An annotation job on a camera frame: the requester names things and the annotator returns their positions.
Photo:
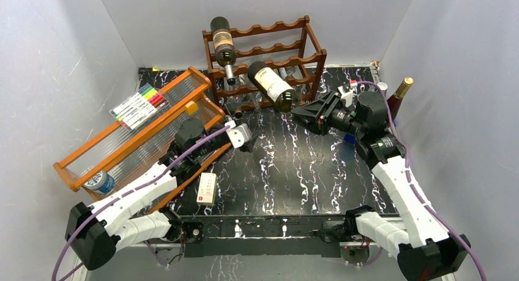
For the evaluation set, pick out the blue white tape roll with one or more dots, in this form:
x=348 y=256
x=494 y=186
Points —
x=102 y=183

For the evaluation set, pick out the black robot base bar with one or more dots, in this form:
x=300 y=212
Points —
x=247 y=235

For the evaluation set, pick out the orange wooden tiered shelf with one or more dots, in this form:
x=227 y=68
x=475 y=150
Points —
x=127 y=150

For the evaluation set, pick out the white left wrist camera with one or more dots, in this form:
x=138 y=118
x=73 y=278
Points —
x=238 y=135

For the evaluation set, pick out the green bottle with tan label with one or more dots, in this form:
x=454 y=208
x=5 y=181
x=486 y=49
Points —
x=224 y=47

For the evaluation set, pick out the clear bottle without cap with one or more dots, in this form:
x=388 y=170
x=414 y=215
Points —
x=255 y=97

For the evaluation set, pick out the clear bottle with cork cap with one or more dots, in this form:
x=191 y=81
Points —
x=296 y=73

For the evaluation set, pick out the colour marker pen pack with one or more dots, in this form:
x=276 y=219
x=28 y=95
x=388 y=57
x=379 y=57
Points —
x=139 y=107

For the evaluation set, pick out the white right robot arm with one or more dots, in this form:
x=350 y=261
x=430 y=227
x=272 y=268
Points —
x=423 y=248

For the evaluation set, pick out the blue square bottle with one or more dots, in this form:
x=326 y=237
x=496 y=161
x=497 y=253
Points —
x=349 y=138

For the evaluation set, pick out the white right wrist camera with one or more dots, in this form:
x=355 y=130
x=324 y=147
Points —
x=347 y=92

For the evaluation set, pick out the yellow block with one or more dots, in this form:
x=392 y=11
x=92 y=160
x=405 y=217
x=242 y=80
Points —
x=191 y=108

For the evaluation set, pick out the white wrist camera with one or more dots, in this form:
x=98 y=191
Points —
x=238 y=135
x=347 y=92

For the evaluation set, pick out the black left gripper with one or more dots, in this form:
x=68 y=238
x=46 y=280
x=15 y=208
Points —
x=250 y=147

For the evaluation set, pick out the dark red gold-capped bottle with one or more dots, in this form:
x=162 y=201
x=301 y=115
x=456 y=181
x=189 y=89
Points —
x=395 y=100

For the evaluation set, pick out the green bottle with white label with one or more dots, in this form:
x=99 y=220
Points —
x=278 y=92

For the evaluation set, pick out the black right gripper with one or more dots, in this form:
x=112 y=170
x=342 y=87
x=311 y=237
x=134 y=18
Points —
x=317 y=114

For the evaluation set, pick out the clear bottle with gold cap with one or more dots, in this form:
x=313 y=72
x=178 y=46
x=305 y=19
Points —
x=233 y=104

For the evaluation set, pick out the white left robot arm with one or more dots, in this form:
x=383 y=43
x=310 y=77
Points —
x=96 y=232

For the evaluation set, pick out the white box with red label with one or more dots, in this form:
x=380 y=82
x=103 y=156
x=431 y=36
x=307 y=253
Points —
x=207 y=189

